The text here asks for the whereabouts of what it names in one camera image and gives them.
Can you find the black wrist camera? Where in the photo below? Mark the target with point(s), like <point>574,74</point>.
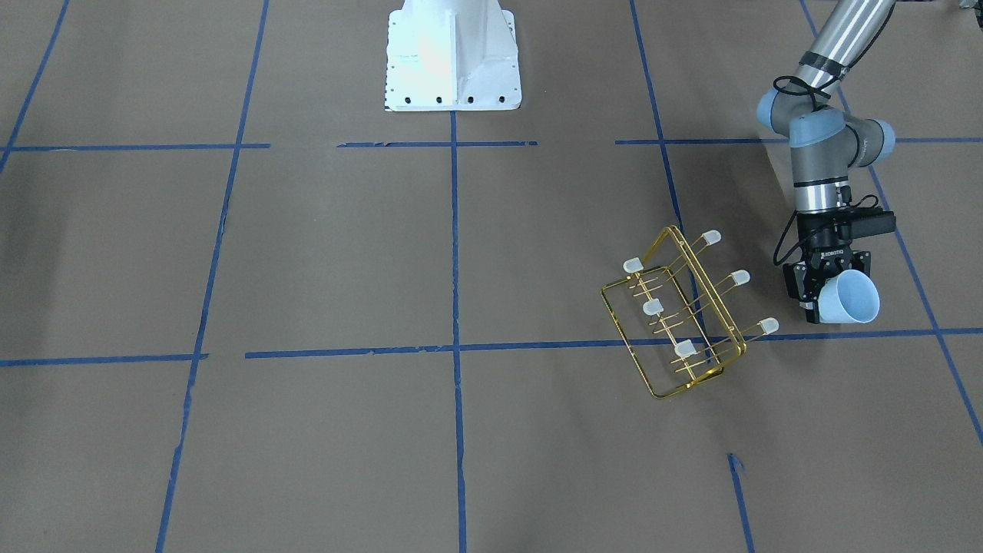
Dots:
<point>870,222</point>

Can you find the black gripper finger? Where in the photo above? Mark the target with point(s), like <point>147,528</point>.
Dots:
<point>811,311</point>

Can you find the light blue cup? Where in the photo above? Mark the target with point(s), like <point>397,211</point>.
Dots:
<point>850,297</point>

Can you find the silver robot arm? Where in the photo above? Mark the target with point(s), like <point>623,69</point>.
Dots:
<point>826,143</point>

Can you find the gold wire cup holder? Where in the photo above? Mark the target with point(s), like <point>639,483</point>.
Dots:
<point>671,315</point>

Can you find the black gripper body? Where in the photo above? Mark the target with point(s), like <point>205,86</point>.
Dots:
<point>828,246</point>

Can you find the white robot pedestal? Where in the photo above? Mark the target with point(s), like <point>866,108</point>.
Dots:
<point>452,55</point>

